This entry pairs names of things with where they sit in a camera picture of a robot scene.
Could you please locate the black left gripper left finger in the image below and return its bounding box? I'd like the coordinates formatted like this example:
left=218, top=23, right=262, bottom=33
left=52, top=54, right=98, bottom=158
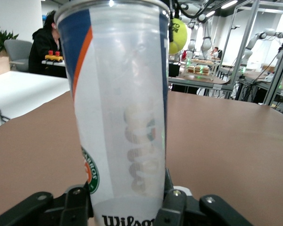
left=0, top=181, right=94, bottom=226

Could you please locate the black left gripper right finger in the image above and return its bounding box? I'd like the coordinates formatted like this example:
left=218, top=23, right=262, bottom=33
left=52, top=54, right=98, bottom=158
left=154, top=167, right=254, bottom=226

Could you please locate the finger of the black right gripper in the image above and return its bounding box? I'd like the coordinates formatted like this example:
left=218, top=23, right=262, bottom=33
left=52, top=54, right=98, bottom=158
left=167, top=22, right=176, bottom=43

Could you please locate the yellow Roland Garros tennis ball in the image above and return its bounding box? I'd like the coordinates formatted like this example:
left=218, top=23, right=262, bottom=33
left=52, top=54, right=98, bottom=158
left=168, top=18, right=188, bottom=55

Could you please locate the clear Wilson tennis ball can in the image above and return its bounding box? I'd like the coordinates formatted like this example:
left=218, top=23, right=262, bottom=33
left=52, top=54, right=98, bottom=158
left=54, top=0, right=171, bottom=226

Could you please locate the clear tray of bread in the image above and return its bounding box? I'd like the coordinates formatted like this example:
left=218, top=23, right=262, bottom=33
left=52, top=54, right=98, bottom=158
left=183, top=58, right=221, bottom=82

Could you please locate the person in white shirt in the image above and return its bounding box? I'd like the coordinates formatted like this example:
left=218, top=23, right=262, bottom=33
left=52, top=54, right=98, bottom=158
left=209, top=46, right=222, bottom=61

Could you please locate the brown topped background table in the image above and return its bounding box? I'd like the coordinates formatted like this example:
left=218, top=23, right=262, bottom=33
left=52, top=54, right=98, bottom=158
left=168, top=75, right=234, bottom=99

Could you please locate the brown table mat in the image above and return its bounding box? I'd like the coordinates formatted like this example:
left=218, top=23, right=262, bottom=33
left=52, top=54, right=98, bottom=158
left=0, top=90, right=283, bottom=226

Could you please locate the yellow box with red buttons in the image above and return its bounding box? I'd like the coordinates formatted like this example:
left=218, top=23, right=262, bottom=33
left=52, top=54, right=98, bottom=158
left=44, top=49, right=65, bottom=63

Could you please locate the white table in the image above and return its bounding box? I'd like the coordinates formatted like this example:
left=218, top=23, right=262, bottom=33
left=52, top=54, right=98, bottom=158
left=0, top=70, right=73, bottom=132

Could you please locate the person in black hoodie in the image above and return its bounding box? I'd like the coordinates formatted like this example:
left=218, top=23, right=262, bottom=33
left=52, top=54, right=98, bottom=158
left=28, top=9, right=68, bottom=79

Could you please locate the grey armchair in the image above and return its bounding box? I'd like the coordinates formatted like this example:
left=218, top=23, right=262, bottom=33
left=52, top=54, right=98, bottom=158
left=3, top=39, right=33, bottom=73

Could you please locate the green potted plant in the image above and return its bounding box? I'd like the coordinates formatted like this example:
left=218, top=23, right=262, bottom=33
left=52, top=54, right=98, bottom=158
left=0, top=24, right=19, bottom=57

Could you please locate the aluminium cell frame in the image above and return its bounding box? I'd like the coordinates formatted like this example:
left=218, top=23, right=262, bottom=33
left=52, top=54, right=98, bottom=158
left=216, top=0, right=283, bottom=111

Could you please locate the thin black cable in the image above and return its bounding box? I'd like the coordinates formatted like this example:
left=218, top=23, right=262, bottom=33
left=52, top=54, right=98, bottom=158
left=0, top=105, right=11, bottom=123

